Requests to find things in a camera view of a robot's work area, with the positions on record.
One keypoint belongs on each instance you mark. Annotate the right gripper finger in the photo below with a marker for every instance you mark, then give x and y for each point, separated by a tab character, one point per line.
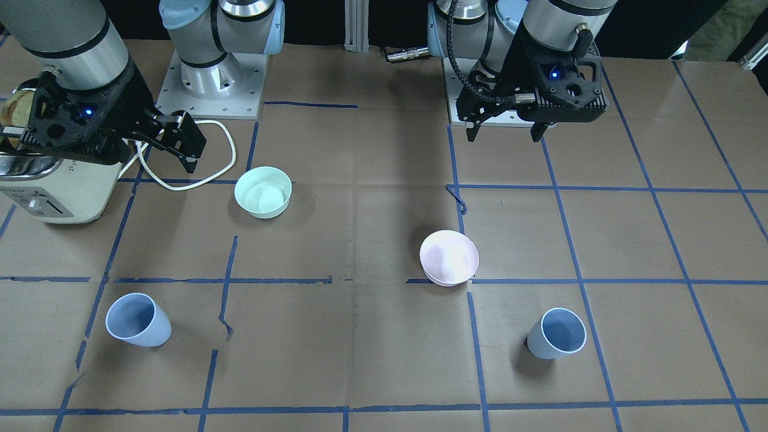
182	137

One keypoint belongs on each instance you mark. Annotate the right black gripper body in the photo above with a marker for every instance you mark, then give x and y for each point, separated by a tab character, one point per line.
124	95

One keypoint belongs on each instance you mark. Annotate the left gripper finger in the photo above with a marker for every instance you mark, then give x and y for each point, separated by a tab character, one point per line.
538	129
472	128

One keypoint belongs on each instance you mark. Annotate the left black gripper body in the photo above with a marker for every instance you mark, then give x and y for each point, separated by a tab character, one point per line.
521	65

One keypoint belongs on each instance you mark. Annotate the blue cup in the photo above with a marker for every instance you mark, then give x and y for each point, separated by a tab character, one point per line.
559	332
137	319

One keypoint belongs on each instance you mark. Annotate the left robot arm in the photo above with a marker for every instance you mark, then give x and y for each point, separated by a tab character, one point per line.
549	22

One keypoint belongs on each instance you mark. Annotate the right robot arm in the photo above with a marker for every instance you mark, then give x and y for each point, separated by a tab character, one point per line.
77	40

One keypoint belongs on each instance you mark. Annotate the cream toaster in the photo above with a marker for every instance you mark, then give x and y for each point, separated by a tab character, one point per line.
52	189

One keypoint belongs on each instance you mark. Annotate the mint green bowl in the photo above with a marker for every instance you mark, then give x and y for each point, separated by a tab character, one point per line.
263	192

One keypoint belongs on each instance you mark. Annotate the pink bowl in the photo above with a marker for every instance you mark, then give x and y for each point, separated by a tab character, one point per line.
448	258

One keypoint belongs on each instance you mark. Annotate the aluminium frame post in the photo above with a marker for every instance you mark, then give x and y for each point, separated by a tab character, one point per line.
356	26

